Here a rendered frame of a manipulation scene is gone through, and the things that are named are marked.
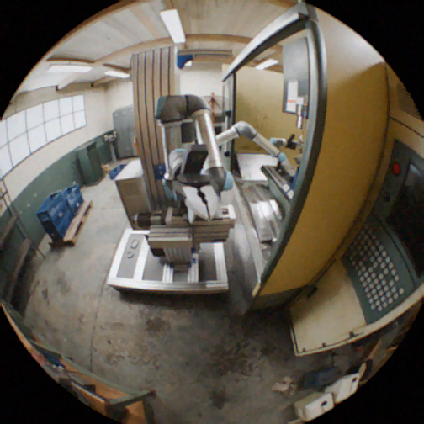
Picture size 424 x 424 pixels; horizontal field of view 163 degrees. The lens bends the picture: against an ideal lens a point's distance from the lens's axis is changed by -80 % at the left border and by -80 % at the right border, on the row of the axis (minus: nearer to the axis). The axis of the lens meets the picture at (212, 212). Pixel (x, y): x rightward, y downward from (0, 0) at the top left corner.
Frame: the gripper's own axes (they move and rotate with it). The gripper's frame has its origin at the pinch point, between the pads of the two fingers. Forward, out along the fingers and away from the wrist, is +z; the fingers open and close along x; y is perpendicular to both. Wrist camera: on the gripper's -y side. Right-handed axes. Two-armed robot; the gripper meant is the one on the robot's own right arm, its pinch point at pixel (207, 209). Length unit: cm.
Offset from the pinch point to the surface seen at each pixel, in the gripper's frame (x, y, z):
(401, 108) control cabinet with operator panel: -67, -52, 12
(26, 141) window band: 314, -18, -256
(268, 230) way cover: -77, 65, -51
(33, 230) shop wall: 307, 154, -187
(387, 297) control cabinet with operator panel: -63, 16, 46
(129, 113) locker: 104, -3, -542
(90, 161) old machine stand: 195, 102, -388
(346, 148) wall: -44.9, -17.8, -3.5
